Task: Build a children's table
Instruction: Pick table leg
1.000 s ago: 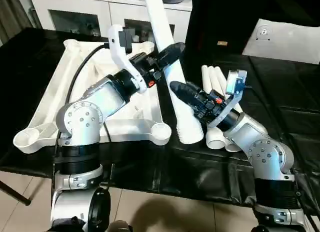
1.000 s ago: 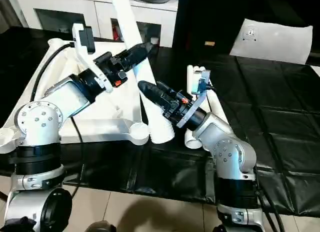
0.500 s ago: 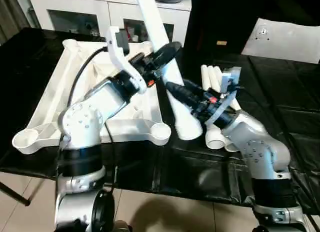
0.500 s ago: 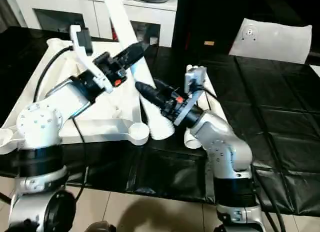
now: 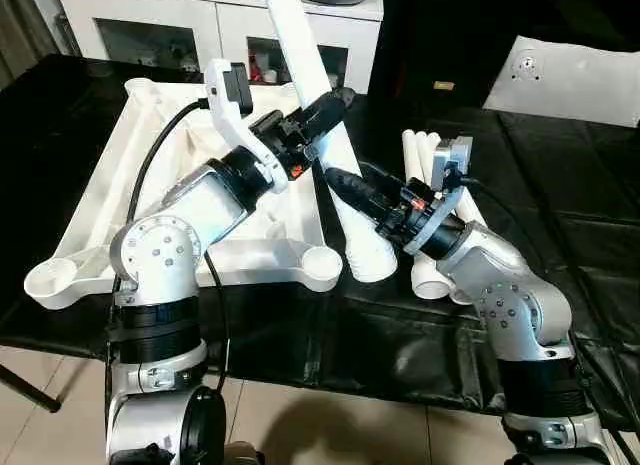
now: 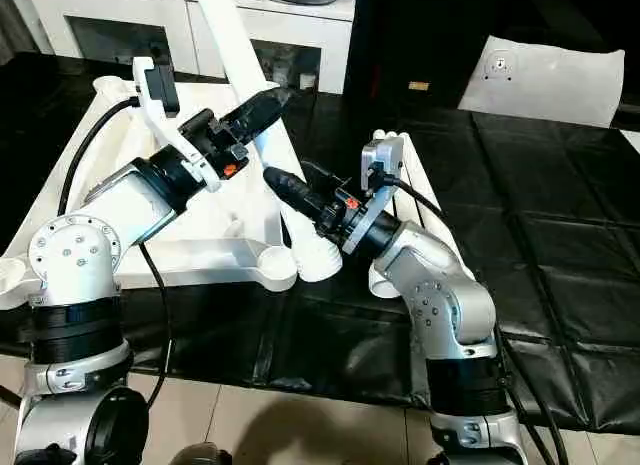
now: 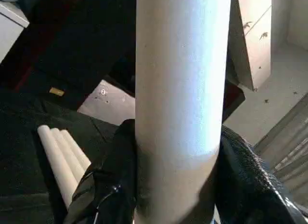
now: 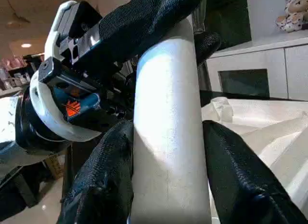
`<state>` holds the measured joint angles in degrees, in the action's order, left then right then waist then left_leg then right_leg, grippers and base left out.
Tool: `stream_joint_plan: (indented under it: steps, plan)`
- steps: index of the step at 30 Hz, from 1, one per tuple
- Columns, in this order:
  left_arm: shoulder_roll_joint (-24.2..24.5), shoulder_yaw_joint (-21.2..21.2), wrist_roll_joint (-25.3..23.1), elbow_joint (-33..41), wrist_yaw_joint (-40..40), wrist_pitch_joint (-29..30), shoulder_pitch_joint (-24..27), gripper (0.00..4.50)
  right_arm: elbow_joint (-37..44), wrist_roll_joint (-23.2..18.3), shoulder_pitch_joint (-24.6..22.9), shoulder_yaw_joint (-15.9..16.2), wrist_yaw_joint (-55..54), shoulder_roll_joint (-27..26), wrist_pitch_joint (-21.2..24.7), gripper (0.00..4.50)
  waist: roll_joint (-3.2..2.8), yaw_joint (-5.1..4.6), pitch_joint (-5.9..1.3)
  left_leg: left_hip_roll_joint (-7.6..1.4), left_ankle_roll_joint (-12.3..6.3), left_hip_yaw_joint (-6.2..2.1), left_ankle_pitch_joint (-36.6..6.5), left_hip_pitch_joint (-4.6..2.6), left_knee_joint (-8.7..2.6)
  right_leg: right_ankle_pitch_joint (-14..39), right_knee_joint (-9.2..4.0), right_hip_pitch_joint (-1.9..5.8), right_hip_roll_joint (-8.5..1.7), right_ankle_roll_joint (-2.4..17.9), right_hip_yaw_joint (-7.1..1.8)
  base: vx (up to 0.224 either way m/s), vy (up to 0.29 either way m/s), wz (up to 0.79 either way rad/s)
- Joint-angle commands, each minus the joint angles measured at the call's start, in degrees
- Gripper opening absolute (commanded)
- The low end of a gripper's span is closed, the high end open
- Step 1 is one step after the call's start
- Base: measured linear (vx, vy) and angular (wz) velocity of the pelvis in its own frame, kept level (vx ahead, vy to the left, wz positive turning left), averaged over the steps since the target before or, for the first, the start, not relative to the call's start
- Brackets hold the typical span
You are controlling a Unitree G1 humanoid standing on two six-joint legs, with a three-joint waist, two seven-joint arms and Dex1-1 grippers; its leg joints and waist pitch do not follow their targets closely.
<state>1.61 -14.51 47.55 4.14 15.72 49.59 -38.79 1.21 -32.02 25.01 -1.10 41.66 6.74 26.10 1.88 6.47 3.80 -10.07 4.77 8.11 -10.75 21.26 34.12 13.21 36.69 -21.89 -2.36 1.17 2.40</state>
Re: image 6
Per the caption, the white plastic table top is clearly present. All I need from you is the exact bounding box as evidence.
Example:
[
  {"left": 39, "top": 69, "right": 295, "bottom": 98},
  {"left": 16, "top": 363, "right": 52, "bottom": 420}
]
[{"left": 0, "top": 74, "right": 299, "bottom": 311}]

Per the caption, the white cabinet with glass doors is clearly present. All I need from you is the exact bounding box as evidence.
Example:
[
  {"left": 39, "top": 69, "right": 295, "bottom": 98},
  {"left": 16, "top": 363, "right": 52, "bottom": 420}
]
[{"left": 9, "top": 0, "right": 359, "bottom": 94}]

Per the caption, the black cabinet with gold label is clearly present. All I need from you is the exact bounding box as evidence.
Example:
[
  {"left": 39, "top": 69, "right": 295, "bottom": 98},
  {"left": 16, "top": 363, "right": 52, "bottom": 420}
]
[{"left": 343, "top": 0, "right": 494, "bottom": 111}]

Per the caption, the black work mat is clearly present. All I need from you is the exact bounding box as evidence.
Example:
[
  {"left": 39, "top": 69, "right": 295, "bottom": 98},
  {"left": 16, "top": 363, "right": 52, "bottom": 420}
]
[{"left": 0, "top": 52, "right": 640, "bottom": 434}]

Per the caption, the grey curtain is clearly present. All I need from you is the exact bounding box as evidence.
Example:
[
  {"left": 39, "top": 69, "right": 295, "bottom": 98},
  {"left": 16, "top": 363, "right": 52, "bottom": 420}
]
[{"left": 0, "top": 0, "right": 39, "bottom": 66}]

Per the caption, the dark brown rounded object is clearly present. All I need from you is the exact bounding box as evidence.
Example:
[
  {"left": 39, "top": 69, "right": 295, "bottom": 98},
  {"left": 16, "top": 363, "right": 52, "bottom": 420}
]
[{"left": 173, "top": 441, "right": 232, "bottom": 465}]

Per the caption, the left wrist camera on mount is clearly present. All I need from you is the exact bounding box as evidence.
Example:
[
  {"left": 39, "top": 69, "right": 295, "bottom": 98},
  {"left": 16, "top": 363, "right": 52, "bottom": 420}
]
[{"left": 131, "top": 56, "right": 222, "bottom": 195}]

